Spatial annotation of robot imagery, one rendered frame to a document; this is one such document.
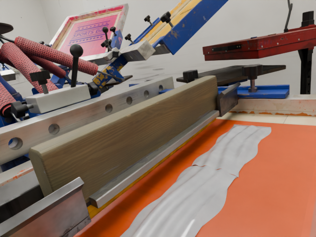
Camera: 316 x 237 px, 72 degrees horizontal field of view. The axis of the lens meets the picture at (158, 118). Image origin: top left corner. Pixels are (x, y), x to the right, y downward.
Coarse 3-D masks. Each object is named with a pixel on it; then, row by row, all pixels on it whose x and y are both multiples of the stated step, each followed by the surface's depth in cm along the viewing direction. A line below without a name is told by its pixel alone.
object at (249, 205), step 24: (168, 168) 33; (144, 192) 28; (240, 192) 25; (264, 192) 24; (288, 192) 24; (96, 216) 25; (120, 216) 25; (216, 216) 22; (240, 216) 22; (264, 216) 21; (288, 216) 21
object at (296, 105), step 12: (288, 96) 46; (300, 96) 44; (312, 96) 43; (240, 108) 51; (252, 108) 49; (264, 108) 48; (276, 108) 46; (288, 108) 45; (300, 108) 43; (312, 108) 42; (12, 168) 34; (24, 168) 33; (0, 180) 30; (12, 180) 31
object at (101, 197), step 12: (204, 120) 38; (192, 132) 35; (168, 144) 31; (180, 144) 33; (156, 156) 28; (132, 168) 26; (144, 168) 27; (120, 180) 24; (132, 180) 25; (96, 192) 23; (108, 192) 23; (96, 204) 22
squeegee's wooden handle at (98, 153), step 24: (168, 96) 32; (192, 96) 37; (216, 96) 44; (96, 120) 25; (120, 120) 25; (144, 120) 28; (168, 120) 32; (192, 120) 37; (48, 144) 20; (72, 144) 20; (96, 144) 23; (120, 144) 25; (144, 144) 28; (48, 168) 19; (72, 168) 21; (96, 168) 23; (120, 168) 25; (48, 192) 20
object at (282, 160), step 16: (208, 128) 45; (224, 128) 44; (272, 128) 40; (288, 128) 39; (304, 128) 38; (192, 144) 39; (208, 144) 38; (272, 144) 34; (288, 144) 34; (304, 144) 33; (176, 160) 35; (192, 160) 34; (256, 160) 31; (272, 160) 30; (288, 160) 30; (304, 160) 29; (240, 176) 28; (256, 176) 27; (272, 176) 27; (288, 176) 26; (304, 176) 26; (304, 192) 23
